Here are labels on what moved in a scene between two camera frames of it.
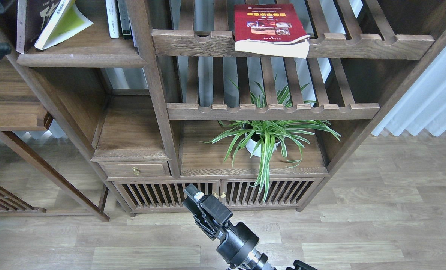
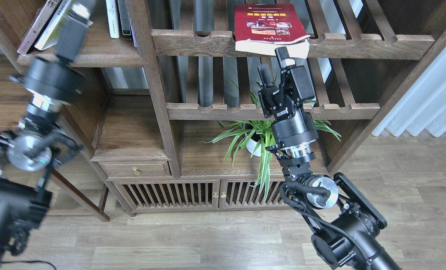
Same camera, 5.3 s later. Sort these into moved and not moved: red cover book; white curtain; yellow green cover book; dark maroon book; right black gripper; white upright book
Moved: dark maroon book; right black gripper
Not moved: red cover book; yellow green cover book; white upright book; white curtain
